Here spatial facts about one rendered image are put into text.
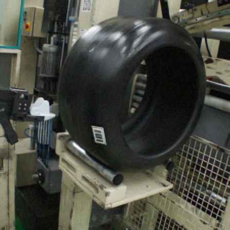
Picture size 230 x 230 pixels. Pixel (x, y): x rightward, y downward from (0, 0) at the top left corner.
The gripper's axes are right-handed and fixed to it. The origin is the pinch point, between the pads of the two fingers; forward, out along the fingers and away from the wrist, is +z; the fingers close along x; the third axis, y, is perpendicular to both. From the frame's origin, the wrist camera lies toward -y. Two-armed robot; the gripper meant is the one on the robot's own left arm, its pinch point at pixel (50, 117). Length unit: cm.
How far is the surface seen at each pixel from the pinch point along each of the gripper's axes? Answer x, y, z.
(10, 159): 55, -39, 11
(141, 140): 9, -11, 52
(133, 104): 38, 0, 69
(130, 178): 2, -26, 44
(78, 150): 15.0, -17.3, 23.5
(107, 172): -5.6, -17.5, 23.4
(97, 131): -10.2, -0.6, 11.0
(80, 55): 4.0, 20.2, 8.3
